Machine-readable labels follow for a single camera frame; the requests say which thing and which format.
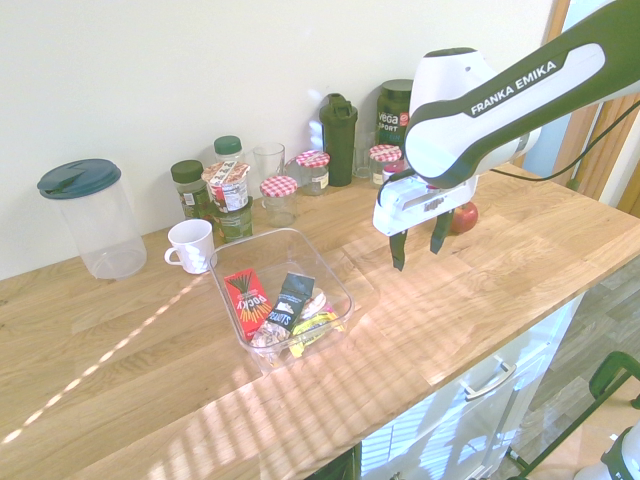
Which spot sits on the spice jar with dark lid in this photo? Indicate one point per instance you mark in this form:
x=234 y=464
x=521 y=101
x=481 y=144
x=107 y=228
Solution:
x=190 y=192

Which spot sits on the wooden door frame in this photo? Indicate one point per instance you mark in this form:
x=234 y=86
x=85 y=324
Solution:
x=607 y=145

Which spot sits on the red Pocky box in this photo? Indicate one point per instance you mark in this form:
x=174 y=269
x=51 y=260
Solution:
x=247 y=300

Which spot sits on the instant noodle cup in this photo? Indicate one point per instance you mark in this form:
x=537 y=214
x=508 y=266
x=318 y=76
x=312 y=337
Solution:
x=227 y=185

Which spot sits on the black peanuts bag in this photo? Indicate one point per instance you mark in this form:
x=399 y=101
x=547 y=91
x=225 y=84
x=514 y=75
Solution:
x=290 y=305

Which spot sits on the clear drinking glass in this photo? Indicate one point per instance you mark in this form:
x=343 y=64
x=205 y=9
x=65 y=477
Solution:
x=269 y=160

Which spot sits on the white ceramic mug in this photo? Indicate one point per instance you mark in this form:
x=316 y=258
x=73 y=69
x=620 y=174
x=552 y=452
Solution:
x=192 y=247

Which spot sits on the white cabinet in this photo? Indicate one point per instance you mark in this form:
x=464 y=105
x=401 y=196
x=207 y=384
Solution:
x=475 y=425

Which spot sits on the dark green shaker bottle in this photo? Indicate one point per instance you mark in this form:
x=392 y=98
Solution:
x=339 y=140

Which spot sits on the red apple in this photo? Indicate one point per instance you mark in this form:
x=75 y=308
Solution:
x=466 y=219

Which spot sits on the spice jar with green lid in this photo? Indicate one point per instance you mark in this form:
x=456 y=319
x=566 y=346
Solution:
x=229 y=147

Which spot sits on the glass jar red checked lid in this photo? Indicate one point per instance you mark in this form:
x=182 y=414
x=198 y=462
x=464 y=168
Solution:
x=384 y=160
x=314 y=172
x=279 y=200

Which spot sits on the yellow snack packet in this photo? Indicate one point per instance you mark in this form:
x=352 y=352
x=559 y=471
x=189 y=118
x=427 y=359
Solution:
x=317 y=325

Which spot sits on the clear pitcher with teal lid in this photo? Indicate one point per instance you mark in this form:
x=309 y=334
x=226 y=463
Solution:
x=100 y=225

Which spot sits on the clear glass tumbler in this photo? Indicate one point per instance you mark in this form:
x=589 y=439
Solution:
x=362 y=155

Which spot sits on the Vega Sport protein tub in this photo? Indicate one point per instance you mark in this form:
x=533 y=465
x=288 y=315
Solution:
x=392 y=115

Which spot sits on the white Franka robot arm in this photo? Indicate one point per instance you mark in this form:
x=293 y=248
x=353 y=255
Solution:
x=450 y=135

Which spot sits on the green metal stand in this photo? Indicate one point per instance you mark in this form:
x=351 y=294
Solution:
x=607 y=372

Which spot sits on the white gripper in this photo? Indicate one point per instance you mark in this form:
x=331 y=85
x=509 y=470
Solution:
x=407 y=205

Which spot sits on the clear plastic container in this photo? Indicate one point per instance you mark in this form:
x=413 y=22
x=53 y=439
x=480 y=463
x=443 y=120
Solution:
x=300 y=260

